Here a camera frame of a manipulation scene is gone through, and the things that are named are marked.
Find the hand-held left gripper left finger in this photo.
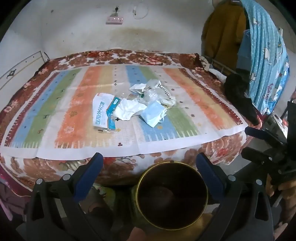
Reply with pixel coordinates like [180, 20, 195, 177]
[25, 152, 116, 241]

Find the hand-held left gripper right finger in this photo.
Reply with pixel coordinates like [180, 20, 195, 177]
[195, 153, 275, 241]

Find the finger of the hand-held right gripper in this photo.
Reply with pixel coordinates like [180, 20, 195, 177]
[245, 126, 281, 144]
[242, 146, 281, 168]

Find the dark bin with gold rim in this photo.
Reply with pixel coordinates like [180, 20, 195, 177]
[135, 161, 208, 230]

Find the blue white torn wrapper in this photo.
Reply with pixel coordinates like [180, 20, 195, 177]
[105, 97, 122, 133]

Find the white medical mask package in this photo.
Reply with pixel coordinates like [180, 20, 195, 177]
[92, 93, 111, 130]

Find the white tissue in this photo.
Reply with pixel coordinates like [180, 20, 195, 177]
[112, 98, 147, 121]

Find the blue face mask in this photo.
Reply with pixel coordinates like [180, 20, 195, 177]
[140, 101, 167, 127]

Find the pale plastic snack wrapper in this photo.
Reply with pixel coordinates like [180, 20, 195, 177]
[146, 79, 176, 108]

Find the person's right hand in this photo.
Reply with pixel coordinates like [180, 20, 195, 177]
[265, 173, 296, 209]

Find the green yellow printed bag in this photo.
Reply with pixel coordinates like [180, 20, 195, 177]
[104, 186, 137, 200]

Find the floral brown blanket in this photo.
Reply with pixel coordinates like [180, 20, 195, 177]
[0, 49, 255, 197]

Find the black cloth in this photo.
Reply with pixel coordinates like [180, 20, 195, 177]
[224, 74, 260, 126]

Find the striped pastel mat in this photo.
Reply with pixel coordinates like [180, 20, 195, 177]
[0, 65, 249, 160]

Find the blue cartoon printed curtain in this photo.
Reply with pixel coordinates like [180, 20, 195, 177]
[239, 0, 290, 115]

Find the light blue storage box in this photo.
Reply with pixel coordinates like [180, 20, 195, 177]
[238, 29, 251, 70]

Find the white folded paper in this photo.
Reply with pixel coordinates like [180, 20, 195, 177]
[129, 83, 147, 93]

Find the pink cloth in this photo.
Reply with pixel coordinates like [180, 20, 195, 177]
[0, 167, 15, 220]

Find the yellow hanging garment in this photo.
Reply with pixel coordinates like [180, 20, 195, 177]
[201, 3, 247, 75]

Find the white bed headboard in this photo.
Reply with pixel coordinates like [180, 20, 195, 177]
[0, 50, 47, 93]

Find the pink power strip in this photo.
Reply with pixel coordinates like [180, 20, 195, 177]
[106, 17, 124, 25]

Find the metal bed rail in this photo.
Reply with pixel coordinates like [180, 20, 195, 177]
[207, 56, 232, 77]

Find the white charger cable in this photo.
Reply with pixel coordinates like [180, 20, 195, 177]
[132, 4, 149, 20]

